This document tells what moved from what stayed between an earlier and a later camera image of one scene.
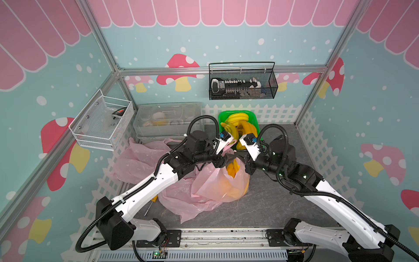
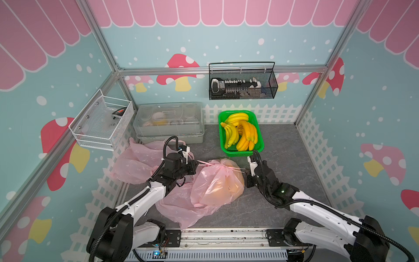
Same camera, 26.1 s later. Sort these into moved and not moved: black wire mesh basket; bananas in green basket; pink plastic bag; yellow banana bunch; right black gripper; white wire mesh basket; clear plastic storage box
Moved: yellow banana bunch; right black gripper; pink plastic bag
Not moved: bananas in green basket; clear plastic storage box; black wire mesh basket; white wire mesh basket
